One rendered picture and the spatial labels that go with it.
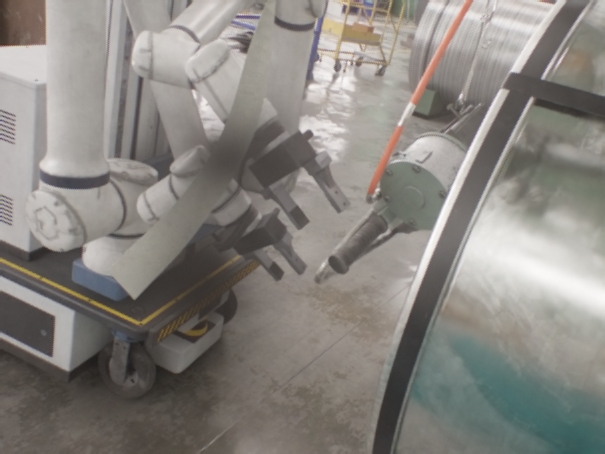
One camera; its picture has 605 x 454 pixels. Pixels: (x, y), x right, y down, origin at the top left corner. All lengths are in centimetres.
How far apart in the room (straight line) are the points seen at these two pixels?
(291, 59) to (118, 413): 110
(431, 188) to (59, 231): 84
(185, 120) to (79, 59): 25
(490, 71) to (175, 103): 509
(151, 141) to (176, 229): 136
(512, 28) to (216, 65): 544
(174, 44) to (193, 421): 112
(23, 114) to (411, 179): 110
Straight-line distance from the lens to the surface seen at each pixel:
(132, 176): 159
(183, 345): 196
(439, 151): 110
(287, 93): 180
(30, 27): 460
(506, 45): 630
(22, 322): 195
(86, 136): 145
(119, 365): 187
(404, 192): 111
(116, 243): 167
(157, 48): 121
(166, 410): 193
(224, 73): 105
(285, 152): 103
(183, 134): 144
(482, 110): 123
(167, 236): 66
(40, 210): 151
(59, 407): 194
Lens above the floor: 128
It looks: 22 degrees down
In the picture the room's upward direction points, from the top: 13 degrees clockwise
